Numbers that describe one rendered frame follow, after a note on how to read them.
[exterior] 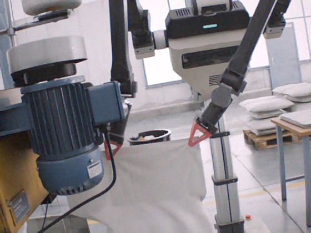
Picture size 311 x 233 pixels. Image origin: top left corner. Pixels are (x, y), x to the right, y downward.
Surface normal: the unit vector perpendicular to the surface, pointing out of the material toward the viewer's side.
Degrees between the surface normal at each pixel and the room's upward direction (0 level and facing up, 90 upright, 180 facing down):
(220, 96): 75
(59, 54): 90
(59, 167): 91
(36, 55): 90
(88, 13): 90
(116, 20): 109
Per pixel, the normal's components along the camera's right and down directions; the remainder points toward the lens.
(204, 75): 0.11, 0.74
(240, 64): -0.40, 0.26
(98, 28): 0.00, 0.14
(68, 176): 0.22, 0.12
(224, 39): -0.13, -0.65
